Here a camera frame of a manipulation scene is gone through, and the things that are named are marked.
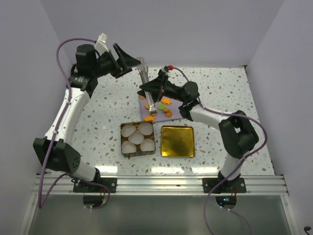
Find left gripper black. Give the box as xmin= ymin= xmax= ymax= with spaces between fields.
xmin=91 ymin=44 xmax=140 ymax=79

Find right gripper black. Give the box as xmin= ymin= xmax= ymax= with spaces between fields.
xmin=138 ymin=72 xmax=187 ymax=103

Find metal serving tongs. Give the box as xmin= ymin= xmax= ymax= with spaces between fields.
xmin=135 ymin=56 xmax=158 ymax=116

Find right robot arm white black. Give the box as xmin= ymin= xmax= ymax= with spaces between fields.
xmin=138 ymin=67 xmax=259 ymax=192

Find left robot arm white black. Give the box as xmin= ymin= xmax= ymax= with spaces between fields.
xmin=33 ymin=44 xmax=141 ymax=192

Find orange fish cookie centre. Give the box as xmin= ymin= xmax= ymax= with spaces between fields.
xmin=161 ymin=98 xmax=172 ymax=105

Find green round cookie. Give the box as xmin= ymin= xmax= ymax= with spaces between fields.
xmin=157 ymin=103 xmax=166 ymax=110

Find lavender plastic tray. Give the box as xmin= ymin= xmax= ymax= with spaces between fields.
xmin=139 ymin=96 xmax=182 ymax=122

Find orange fish cookie tray edge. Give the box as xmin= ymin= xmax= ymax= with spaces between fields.
xmin=144 ymin=116 xmax=155 ymax=122

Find white paper cup top right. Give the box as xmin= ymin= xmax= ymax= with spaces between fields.
xmin=138 ymin=122 xmax=154 ymax=136

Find white paper cup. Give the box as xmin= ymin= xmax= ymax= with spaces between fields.
xmin=121 ymin=125 xmax=136 ymax=138
xmin=140 ymin=139 xmax=156 ymax=152
xmin=138 ymin=122 xmax=154 ymax=136
xmin=128 ymin=131 xmax=144 ymax=145
xmin=121 ymin=141 xmax=136 ymax=154

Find white paper cup top left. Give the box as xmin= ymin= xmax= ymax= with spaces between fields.
xmin=121 ymin=125 xmax=136 ymax=138

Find white paper cup centre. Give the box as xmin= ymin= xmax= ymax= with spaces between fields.
xmin=128 ymin=131 xmax=144 ymax=145

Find square cookie tin box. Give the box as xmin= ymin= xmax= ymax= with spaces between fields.
xmin=120 ymin=121 xmax=156 ymax=158

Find white paper cup bottom right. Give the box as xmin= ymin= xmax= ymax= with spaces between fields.
xmin=140 ymin=139 xmax=156 ymax=152

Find gold tin lid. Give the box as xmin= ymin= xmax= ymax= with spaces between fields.
xmin=160 ymin=125 xmax=195 ymax=158

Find white paper cup bottom left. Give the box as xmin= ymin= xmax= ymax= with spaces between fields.
xmin=121 ymin=141 xmax=136 ymax=154

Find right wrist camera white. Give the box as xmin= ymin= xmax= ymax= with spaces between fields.
xmin=161 ymin=65 xmax=174 ymax=76

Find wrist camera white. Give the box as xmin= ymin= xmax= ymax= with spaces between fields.
xmin=161 ymin=65 xmax=174 ymax=76
xmin=95 ymin=33 xmax=109 ymax=55

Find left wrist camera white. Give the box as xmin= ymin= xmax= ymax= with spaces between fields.
xmin=95 ymin=33 xmax=109 ymax=55

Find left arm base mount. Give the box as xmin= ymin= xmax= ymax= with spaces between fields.
xmin=73 ymin=177 xmax=117 ymax=210

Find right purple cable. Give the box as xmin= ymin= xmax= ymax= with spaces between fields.
xmin=171 ymin=67 xmax=268 ymax=235

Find purple cable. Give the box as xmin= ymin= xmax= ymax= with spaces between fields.
xmin=171 ymin=67 xmax=268 ymax=235
xmin=38 ymin=38 xmax=98 ymax=209

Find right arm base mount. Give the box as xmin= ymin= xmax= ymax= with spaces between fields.
xmin=202 ymin=176 xmax=247 ymax=209

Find aluminium front rail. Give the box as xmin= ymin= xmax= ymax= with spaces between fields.
xmin=30 ymin=175 xmax=288 ymax=196

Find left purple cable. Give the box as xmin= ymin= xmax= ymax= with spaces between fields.
xmin=38 ymin=38 xmax=98 ymax=209

